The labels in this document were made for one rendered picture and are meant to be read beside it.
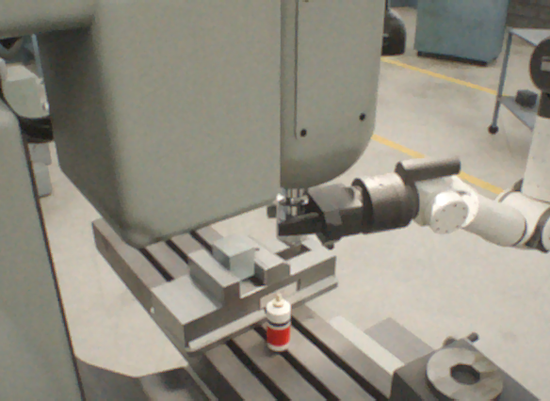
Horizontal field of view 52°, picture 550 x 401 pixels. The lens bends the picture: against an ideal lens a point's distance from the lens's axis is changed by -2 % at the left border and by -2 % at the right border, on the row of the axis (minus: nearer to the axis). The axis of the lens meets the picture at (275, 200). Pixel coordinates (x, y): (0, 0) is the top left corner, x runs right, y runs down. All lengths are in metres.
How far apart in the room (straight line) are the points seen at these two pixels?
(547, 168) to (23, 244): 0.86
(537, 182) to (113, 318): 2.01
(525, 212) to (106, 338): 1.92
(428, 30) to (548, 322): 4.73
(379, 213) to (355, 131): 0.17
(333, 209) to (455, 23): 6.12
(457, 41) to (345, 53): 6.23
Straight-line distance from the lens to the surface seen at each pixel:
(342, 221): 0.82
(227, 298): 1.00
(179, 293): 1.05
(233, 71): 0.56
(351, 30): 0.67
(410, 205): 0.86
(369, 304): 2.69
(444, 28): 6.91
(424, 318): 2.66
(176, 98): 0.53
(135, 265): 1.26
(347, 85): 0.68
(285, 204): 0.81
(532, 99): 4.62
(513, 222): 1.04
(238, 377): 0.97
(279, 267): 1.04
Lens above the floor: 1.65
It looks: 28 degrees down
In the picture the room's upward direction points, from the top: straight up
